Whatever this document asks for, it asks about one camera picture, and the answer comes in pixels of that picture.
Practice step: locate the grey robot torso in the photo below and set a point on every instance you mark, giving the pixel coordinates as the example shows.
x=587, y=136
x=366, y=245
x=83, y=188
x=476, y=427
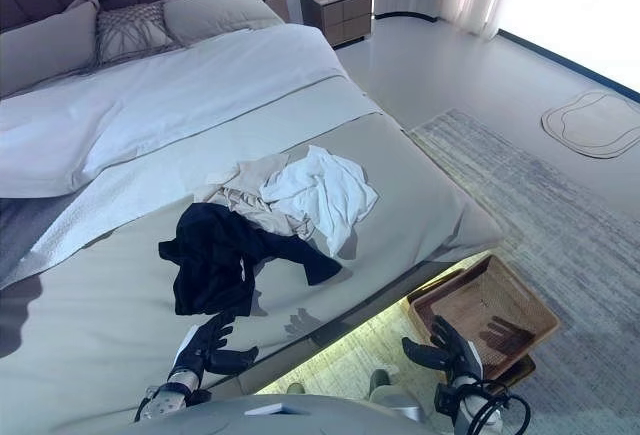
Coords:
x=325, y=417

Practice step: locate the robot right leg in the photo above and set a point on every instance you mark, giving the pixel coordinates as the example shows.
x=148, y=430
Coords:
x=392, y=395

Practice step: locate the grey area rug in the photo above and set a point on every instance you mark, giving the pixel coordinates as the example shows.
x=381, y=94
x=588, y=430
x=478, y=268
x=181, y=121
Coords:
x=550, y=215

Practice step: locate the white quilted blanket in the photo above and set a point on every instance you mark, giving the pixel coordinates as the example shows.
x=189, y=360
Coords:
x=165, y=165

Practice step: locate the white duvet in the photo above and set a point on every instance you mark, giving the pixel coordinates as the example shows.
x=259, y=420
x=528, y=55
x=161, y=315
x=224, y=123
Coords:
x=175, y=95

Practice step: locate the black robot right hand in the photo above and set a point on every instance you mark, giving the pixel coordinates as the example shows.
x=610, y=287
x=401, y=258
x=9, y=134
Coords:
x=452, y=355

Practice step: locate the brown nightstand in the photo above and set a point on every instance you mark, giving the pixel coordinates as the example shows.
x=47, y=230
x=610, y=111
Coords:
x=340, y=10

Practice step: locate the beige floor mat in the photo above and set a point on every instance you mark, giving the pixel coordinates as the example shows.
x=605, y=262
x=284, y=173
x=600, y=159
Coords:
x=595, y=125

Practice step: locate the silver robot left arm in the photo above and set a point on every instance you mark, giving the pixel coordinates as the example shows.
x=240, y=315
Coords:
x=167, y=397

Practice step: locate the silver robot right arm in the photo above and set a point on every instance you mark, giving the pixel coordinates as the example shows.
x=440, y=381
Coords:
x=472, y=405

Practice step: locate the grey patterned cushion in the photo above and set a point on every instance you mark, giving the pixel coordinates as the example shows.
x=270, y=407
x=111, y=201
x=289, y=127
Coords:
x=132, y=32

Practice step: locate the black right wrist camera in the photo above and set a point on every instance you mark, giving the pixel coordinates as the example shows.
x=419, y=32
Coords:
x=445, y=397

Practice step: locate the robot left leg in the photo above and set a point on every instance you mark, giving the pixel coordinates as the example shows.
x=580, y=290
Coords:
x=296, y=388

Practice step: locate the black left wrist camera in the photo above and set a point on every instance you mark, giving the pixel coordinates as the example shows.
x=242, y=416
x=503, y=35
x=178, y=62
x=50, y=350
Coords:
x=200, y=397

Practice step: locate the black garment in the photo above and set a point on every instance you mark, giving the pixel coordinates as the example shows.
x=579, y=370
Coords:
x=215, y=255

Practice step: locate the white garment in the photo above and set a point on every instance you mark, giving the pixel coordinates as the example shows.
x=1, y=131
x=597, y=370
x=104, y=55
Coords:
x=325, y=190

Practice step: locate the robot leg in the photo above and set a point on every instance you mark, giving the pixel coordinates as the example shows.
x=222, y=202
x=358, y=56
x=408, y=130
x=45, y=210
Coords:
x=296, y=388
x=392, y=395

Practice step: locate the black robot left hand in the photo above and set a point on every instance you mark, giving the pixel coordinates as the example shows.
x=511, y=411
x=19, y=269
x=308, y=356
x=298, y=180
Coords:
x=210, y=340

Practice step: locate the beige bed pillow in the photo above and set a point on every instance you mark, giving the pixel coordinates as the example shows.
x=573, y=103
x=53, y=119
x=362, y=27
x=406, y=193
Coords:
x=215, y=12
x=45, y=45

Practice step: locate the bed with grey cover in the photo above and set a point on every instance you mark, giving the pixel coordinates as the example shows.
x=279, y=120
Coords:
x=125, y=330

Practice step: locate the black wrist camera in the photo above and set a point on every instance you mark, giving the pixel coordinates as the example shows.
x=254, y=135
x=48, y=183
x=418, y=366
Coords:
x=445, y=397
x=200, y=397

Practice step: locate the brown wicker basket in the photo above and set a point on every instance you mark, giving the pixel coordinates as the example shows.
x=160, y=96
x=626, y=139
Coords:
x=480, y=295

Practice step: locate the beige garment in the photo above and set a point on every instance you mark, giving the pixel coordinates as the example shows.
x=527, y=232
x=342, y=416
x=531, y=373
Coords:
x=250, y=180

